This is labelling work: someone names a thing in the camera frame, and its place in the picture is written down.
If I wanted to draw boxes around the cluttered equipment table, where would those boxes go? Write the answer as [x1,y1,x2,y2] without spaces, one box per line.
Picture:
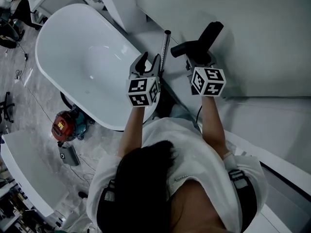
[0,173,61,233]

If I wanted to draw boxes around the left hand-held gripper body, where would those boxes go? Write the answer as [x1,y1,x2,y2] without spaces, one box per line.
[125,68,161,109]

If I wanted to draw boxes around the person's right forearm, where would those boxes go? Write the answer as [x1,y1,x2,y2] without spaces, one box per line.
[200,96,231,159]

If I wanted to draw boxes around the grey black harness strap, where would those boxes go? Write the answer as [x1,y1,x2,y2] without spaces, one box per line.
[103,180,116,201]
[228,169,251,188]

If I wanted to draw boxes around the person's bare upper back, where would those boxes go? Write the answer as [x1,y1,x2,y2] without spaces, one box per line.
[170,178,226,233]

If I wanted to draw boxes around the grey metal box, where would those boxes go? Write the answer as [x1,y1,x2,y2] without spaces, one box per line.
[58,145,81,166]

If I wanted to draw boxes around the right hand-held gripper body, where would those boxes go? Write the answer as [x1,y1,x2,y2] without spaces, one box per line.
[186,62,227,98]

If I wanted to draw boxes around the red and teal vacuum cleaner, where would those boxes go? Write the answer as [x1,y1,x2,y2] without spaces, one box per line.
[51,105,95,143]

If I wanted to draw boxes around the person's left forearm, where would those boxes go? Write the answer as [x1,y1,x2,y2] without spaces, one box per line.
[118,105,146,158]

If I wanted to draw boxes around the person's white shirt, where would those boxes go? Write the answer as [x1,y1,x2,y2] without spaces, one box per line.
[86,116,268,233]

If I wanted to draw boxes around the black vacuum hose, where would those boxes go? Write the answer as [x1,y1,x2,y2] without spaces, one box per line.
[59,91,76,109]

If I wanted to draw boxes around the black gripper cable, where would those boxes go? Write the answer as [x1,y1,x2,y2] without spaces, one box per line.
[195,104,204,129]

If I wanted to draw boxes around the white bathtub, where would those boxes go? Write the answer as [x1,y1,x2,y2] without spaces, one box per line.
[35,3,158,131]

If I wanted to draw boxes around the chrome vertical pipe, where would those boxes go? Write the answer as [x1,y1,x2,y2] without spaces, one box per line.
[159,30,172,73]

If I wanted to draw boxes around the person's light blue jeans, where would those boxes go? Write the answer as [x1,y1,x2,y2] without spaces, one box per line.
[155,103,202,131]

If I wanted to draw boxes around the black office chair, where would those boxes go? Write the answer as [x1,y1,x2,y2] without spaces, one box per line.
[0,91,15,124]

